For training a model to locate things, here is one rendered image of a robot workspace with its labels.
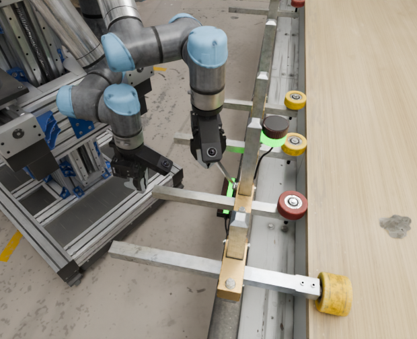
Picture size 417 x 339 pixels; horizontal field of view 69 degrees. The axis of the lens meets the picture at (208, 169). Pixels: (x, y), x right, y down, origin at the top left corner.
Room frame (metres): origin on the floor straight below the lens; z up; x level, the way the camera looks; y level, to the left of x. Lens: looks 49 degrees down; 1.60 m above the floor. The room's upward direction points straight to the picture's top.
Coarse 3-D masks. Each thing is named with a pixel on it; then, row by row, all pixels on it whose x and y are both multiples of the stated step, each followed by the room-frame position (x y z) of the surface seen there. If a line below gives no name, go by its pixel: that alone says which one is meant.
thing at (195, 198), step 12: (156, 192) 0.55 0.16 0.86; (168, 192) 0.55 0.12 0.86; (180, 192) 0.55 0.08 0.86; (192, 192) 0.55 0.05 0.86; (204, 204) 0.52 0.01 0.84; (216, 204) 0.52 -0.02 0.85; (228, 204) 0.51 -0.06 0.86; (252, 204) 0.51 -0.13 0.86; (264, 204) 0.51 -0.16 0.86; (276, 204) 0.51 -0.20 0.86; (264, 216) 0.49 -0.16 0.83; (276, 216) 0.48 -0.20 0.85
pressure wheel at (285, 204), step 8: (288, 192) 0.52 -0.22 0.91; (296, 192) 0.52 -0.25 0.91; (280, 200) 0.49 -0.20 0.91; (288, 200) 0.49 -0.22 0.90; (296, 200) 0.49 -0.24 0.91; (304, 200) 0.49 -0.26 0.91; (280, 208) 0.47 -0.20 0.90; (288, 208) 0.47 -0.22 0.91; (296, 208) 0.47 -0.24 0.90; (304, 208) 0.47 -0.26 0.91; (288, 216) 0.45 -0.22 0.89; (296, 216) 0.45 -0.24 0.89
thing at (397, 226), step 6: (396, 216) 0.44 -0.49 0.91; (384, 222) 0.42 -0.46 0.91; (390, 222) 0.42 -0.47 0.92; (396, 222) 0.42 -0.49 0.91; (402, 222) 0.41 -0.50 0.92; (408, 222) 0.42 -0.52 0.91; (384, 228) 0.41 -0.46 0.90; (390, 228) 0.41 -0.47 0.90; (396, 228) 0.40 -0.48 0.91; (402, 228) 0.40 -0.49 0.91; (408, 228) 0.40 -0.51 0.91; (390, 234) 0.39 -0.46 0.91; (396, 234) 0.38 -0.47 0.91; (402, 234) 0.39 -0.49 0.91
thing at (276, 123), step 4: (272, 116) 0.57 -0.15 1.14; (276, 116) 0.57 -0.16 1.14; (268, 120) 0.55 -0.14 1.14; (272, 120) 0.55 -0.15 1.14; (276, 120) 0.55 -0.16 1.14; (280, 120) 0.55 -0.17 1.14; (284, 120) 0.55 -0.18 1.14; (268, 124) 0.54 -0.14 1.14; (272, 124) 0.54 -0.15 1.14; (276, 124) 0.54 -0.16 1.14; (280, 124) 0.54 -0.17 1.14; (284, 124) 0.54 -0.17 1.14; (272, 128) 0.53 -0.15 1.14; (276, 128) 0.53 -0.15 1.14; (280, 128) 0.53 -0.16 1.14; (284, 128) 0.53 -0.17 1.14; (260, 140) 0.54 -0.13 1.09; (260, 144) 0.54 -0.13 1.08; (272, 148) 0.54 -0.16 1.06; (268, 152) 0.54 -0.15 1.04; (260, 160) 0.55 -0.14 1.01; (256, 168) 0.55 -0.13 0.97; (256, 172) 0.55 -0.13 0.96
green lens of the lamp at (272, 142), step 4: (264, 136) 0.53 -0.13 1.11; (264, 140) 0.53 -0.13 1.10; (268, 140) 0.52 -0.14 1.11; (272, 140) 0.52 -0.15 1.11; (276, 140) 0.52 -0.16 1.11; (280, 140) 0.52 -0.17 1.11; (284, 140) 0.53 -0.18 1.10; (268, 144) 0.52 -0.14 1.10; (272, 144) 0.52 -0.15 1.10; (276, 144) 0.52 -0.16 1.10; (280, 144) 0.52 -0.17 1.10
